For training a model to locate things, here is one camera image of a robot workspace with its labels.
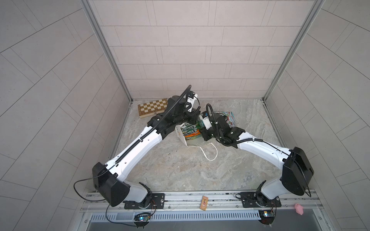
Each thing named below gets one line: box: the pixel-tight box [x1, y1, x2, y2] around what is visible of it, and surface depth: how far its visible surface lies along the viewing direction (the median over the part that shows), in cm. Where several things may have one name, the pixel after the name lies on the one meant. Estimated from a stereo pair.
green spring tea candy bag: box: [180, 120, 205, 135], surface depth 88 cm
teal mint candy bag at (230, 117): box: [216, 111, 236, 127], surface depth 107 cm
